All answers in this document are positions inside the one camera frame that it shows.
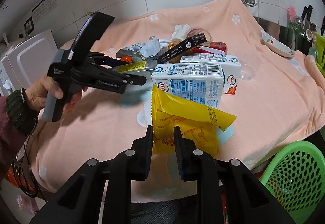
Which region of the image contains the silver foil wrapper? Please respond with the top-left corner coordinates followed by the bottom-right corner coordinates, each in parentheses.
top-left (115, 37), bottom-right (162, 60)

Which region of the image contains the orange snack packet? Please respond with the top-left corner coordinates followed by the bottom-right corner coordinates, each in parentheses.
top-left (120, 56), bottom-right (132, 64)

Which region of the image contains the red cigarette pack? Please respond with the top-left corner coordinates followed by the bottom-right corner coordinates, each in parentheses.
top-left (192, 42), bottom-right (228, 55)

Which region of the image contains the wall power socket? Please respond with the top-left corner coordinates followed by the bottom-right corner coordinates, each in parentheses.
top-left (24, 16), bottom-right (35, 36)

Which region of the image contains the rear white milk carton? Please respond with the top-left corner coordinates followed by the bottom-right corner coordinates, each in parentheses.
top-left (180, 53), bottom-right (242, 95)

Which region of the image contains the yellow energy drink bottle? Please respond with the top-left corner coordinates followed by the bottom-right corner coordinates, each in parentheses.
top-left (167, 38), bottom-right (183, 50)

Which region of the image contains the black narrow box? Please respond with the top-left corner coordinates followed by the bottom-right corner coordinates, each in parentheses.
top-left (157, 34), bottom-right (207, 64)

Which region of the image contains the yellow snack wrapper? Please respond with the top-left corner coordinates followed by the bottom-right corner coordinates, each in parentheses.
top-left (151, 86), bottom-right (236, 156)

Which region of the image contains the front white milk carton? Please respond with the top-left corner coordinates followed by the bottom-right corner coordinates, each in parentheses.
top-left (151, 63), bottom-right (225, 108)

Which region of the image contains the peach flower-print cloth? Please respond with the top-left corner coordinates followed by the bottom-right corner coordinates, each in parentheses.
top-left (28, 0), bottom-right (324, 192)

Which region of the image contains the green utensil rack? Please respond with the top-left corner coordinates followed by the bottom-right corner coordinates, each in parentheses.
top-left (309, 33), bottom-right (324, 75)

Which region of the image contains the white flower-print dish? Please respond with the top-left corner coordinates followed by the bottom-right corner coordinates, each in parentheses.
top-left (261, 29), bottom-right (295, 58)

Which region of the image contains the green perforated plastic basket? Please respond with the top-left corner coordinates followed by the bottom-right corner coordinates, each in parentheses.
top-left (260, 141), bottom-right (324, 223)

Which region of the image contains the white milk carton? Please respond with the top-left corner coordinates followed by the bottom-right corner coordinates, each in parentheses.
top-left (180, 53), bottom-right (242, 95)
top-left (151, 63), bottom-right (225, 108)

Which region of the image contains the person's left hand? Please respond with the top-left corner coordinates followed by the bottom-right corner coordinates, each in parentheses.
top-left (24, 75), bottom-right (89, 116)

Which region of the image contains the red clear plastic cup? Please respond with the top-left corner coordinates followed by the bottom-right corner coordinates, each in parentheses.
top-left (186, 27), bottom-right (213, 42)

